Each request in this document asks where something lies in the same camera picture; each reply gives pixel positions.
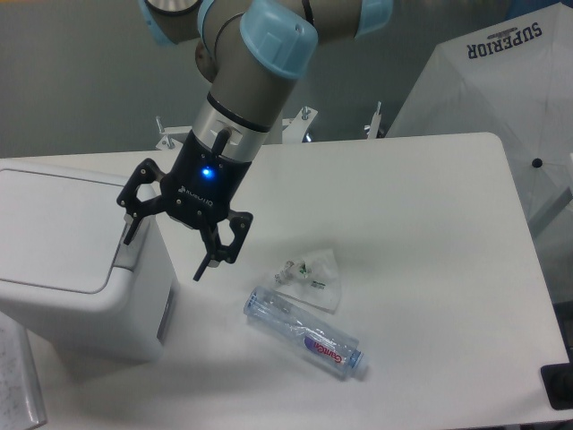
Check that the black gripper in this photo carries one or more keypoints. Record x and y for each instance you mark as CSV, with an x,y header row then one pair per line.
x,y
201,188

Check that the white push-top trash can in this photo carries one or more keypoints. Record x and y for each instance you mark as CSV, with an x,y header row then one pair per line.
x,y
67,273

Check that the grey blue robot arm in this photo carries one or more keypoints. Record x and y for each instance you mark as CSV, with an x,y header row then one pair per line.
x,y
252,53

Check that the crumpled clear plastic wrapper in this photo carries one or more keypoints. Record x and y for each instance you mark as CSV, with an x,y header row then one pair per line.
x,y
312,279

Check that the clear plastic water bottle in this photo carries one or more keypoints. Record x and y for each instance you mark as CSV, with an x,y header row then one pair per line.
x,y
328,347

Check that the white paper notepad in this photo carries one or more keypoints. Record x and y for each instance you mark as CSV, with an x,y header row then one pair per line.
x,y
22,405

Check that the white superior umbrella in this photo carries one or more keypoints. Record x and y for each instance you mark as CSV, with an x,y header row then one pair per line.
x,y
514,80

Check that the black device at table edge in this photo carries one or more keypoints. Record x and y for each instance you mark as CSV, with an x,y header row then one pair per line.
x,y
557,380

